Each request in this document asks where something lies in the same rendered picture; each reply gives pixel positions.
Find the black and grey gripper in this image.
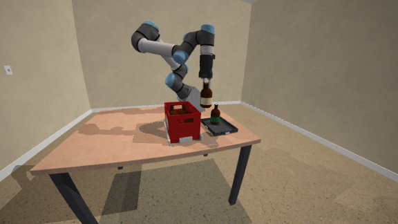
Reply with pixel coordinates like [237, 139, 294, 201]
[198, 46, 216, 89]

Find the red crate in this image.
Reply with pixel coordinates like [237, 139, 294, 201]
[164, 101, 201, 143]

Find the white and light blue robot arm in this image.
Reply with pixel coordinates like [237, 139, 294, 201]
[131, 21, 215, 100]

